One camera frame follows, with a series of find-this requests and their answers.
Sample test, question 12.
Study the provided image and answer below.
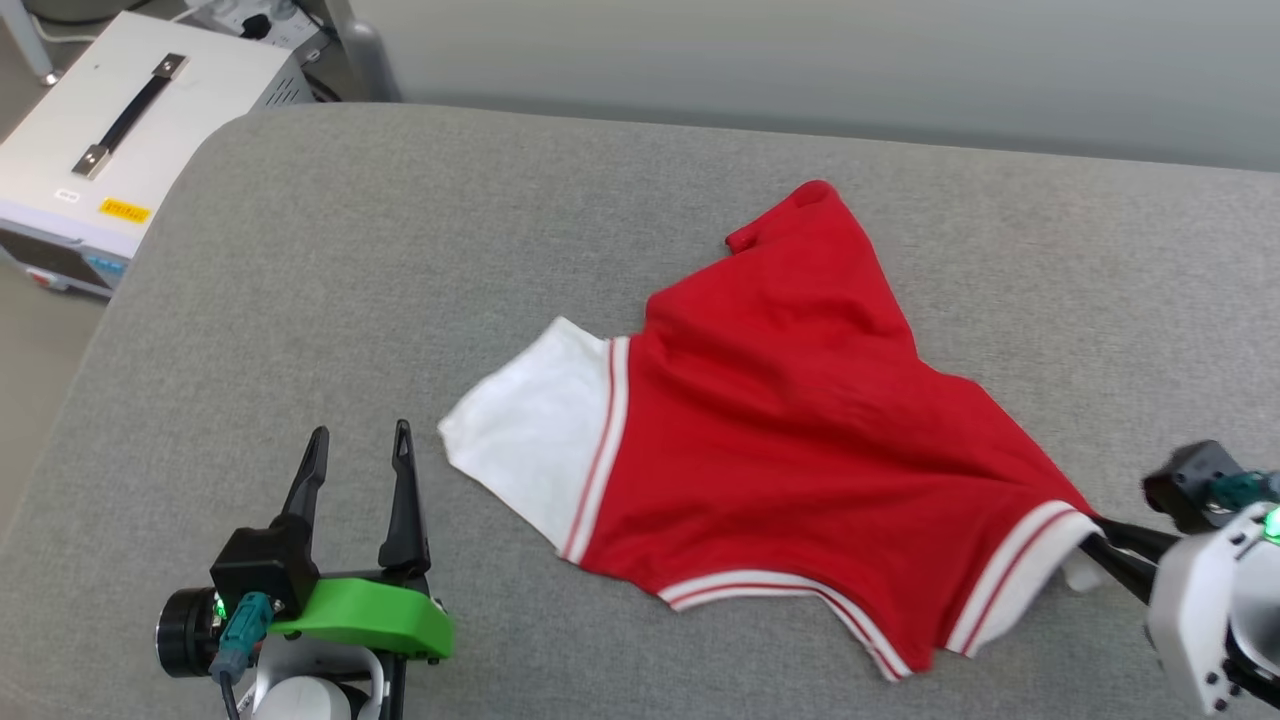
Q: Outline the black box carry handle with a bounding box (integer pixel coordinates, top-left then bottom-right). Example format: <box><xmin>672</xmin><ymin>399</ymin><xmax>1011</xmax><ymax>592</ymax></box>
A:
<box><xmin>72</xmin><ymin>53</ymin><xmax>191</xmax><ymax>181</ymax></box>

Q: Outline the grey partition foot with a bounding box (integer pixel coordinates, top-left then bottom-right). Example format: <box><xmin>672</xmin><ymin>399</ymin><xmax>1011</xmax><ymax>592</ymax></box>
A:
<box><xmin>320</xmin><ymin>0</ymin><xmax>401</xmax><ymax>101</ymax></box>

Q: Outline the white power strip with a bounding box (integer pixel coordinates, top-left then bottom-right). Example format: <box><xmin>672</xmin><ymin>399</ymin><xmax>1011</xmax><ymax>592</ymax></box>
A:
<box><xmin>185</xmin><ymin>0</ymin><xmax>331</xmax><ymax>51</ymax></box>

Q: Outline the arm teal-plug cable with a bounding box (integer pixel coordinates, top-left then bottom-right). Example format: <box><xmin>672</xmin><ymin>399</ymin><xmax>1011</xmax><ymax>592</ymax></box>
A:
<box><xmin>1205</xmin><ymin>470</ymin><xmax>1280</xmax><ymax>513</ymax></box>
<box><xmin>208</xmin><ymin>592</ymin><xmax>273</xmax><ymax>720</ymax></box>

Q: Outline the right arm teal-plug cable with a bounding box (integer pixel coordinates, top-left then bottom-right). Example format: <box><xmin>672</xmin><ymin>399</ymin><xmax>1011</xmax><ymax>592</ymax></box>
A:
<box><xmin>1205</xmin><ymin>470</ymin><xmax>1280</xmax><ymax>513</ymax></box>

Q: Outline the white power supply box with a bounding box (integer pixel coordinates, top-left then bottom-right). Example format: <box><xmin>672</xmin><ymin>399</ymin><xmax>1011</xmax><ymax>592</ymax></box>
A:
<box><xmin>0</xmin><ymin>10</ymin><xmax>319</xmax><ymax>301</ymax></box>

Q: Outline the grey stand leg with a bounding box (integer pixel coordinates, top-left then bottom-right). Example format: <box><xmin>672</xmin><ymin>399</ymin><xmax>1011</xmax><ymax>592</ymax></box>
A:
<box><xmin>0</xmin><ymin>0</ymin><xmax>61</xmax><ymax>86</ymax></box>

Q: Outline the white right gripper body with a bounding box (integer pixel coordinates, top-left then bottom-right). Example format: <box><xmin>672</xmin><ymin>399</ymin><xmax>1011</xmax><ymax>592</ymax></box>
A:
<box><xmin>1145</xmin><ymin>503</ymin><xmax>1280</xmax><ymax>716</ymax></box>

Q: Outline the red and white shirt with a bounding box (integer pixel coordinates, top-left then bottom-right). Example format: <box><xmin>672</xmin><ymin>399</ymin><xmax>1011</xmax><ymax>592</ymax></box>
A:
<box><xmin>437</xmin><ymin>180</ymin><xmax>1106</xmax><ymax>683</ymax></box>

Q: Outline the left arm teal-plug cable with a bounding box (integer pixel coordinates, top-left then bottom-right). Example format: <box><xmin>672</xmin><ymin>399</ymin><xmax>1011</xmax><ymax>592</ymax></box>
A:
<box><xmin>208</xmin><ymin>592</ymin><xmax>273</xmax><ymax>720</ymax></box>

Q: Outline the white partition panel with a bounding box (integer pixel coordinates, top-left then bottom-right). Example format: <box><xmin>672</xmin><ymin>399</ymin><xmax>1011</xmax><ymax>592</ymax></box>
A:
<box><xmin>350</xmin><ymin>0</ymin><xmax>1280</xmax><ymax>171</ymax></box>

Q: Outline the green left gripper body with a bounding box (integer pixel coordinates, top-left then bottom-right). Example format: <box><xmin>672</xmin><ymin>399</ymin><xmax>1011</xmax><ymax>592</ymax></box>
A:
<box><xmin>268</xmin><ymin>577</ymin><xmax>456</xmax><ymax>661</ymax></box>

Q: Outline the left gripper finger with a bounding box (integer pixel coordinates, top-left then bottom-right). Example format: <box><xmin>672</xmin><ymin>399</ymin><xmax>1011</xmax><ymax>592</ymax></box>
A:
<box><xmin>283</xmin><ymin>427</ymin><xmax>331</xmax><ymax>533</ymax></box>
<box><xmin>378</xmin><ymin>421</ymin><xmax>431</xmax><ymax>573</ymax></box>

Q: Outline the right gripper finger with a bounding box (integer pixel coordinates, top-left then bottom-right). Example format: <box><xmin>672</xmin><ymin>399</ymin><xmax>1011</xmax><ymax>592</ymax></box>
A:
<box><xmin>1082</xmin><ymin>535</ymin><xmax>1161</xmax><ymax>606</ymax></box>
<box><xmin>1100</xmin><ymin>518</ymin><xmax>1181</xmax><ymax>561</ymax></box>

